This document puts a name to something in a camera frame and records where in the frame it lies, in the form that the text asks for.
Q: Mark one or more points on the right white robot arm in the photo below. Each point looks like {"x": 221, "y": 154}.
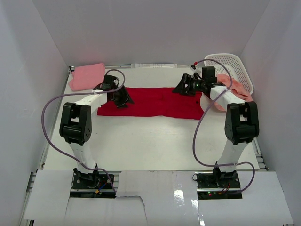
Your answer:
{"x": 241, "y": 122}

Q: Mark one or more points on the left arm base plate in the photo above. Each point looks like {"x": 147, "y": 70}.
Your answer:
{"x": 100, "y": 189}

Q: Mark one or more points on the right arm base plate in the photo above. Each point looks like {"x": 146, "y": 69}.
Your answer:
{"x": 209, "y": 189}

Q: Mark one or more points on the white plastic basket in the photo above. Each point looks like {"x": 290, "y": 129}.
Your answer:
{"x": 236, "y": 68}

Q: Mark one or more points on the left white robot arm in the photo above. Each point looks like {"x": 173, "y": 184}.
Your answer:
{"x": 76, "y": 125}

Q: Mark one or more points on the red t shirt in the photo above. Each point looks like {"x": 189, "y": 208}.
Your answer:
{"x": 151, "y": 102}

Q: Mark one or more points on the salmon t shirt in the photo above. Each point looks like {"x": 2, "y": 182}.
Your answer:
{"x": 237, "y": 88}

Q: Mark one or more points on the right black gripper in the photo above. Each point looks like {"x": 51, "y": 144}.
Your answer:
{"x": 186, "y": 80}

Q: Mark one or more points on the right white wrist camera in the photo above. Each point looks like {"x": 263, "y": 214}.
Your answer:
{"x": 196, "y": 71}

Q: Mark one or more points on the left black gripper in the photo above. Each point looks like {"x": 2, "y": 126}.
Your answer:
{"x": 124, "y": 97}

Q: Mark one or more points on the folded pink t shirt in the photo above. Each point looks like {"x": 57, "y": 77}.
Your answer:
{"x": 87, "y": 77}

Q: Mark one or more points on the papers at table back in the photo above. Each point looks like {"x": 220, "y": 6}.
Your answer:
{"x": 153, "y": 65}

